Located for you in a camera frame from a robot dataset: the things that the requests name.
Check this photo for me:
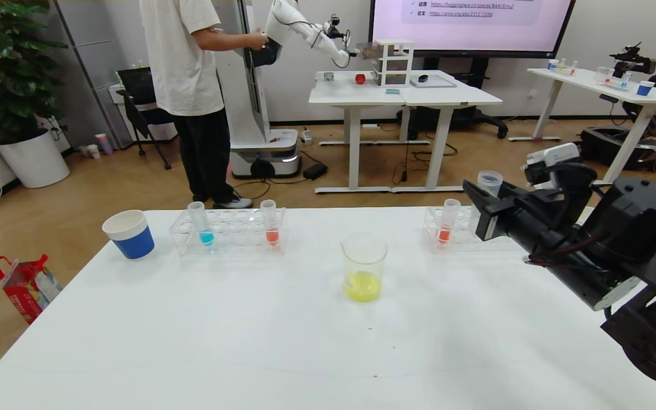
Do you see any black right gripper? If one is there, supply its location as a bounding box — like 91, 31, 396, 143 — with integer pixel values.
462, 178, 569, 255

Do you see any test tube with red pigment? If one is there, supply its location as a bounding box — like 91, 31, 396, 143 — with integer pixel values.
436, 198, 462, 246
259, 199, 281, 247

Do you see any black wheeled robot base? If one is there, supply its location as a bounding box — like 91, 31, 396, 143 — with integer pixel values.
567, 126, 656, 172

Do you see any clear plastic test tube rack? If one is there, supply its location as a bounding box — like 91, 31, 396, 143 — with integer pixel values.
168, 206, 288, 257
423, 205, 528, 254

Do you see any clear glass beaker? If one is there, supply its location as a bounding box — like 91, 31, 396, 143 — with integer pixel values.
340, 232, 389, 303

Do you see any small clear tube rack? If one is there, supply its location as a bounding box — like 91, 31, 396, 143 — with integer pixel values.
601, 71, 632, 91

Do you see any test tube with blue pigment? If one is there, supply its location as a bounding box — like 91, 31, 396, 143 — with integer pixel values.
186, 200, 216, 247

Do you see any black screen stand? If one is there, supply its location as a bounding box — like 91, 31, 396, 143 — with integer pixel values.
396, 56, 509, 141

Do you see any white standing desk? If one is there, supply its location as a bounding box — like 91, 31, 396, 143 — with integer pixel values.
391, 69, 503, 194
308, 69, 415, 195

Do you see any white drawer organizer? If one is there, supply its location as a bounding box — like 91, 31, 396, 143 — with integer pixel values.
371, 39, 415, 88

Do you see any white humanoid robot on base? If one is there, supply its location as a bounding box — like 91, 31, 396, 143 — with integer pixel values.
211, 0, 360, 180

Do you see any person in white t-shirt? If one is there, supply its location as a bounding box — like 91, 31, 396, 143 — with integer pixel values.
138, 0, 269, 210

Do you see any white paper cup blue sleeve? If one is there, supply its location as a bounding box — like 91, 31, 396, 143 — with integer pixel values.
101, 209, 156, 261

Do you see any black office chair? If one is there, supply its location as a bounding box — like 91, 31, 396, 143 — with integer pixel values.
117, 67, 181, 171

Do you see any grey metal cabinet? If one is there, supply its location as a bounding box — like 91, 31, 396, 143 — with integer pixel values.
54, 0, 135, 149

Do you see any white round planter pot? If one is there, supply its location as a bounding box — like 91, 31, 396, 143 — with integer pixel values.
0, 128, 72, 190

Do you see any red gift bag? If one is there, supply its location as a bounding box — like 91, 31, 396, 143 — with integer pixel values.
0, 254, 63, 326

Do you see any large green leafy plant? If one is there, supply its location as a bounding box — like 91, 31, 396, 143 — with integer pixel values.
0, 0, 70, 145

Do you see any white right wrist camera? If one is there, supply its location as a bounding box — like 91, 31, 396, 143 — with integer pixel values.
523, 142, 597, 191

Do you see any large wall display screen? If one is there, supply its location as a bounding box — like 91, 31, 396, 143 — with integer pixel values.
368, 0, 577, 59

